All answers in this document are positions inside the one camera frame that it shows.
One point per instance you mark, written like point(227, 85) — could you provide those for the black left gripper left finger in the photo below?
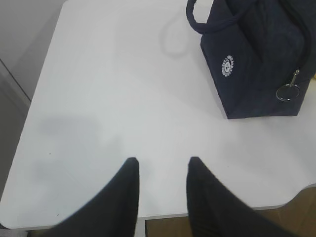
point(111, 213)

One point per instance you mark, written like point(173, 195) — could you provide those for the navy blue lunch bag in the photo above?
point(261, 54)

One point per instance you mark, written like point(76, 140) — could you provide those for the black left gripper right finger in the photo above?
point(214, 211)

